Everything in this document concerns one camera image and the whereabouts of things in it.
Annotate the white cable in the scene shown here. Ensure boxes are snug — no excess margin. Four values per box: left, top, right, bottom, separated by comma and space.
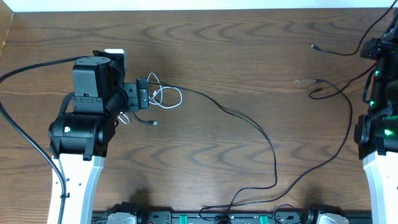
118, 72, 183, 125

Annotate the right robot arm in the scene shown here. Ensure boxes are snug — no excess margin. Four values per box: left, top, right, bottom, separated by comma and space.
354, 16, 397, 223

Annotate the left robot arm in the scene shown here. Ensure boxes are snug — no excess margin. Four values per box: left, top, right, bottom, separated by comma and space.
47, 49, 149, 223

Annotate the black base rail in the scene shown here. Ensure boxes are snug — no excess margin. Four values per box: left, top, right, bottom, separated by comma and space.
91, 210, 372, 224

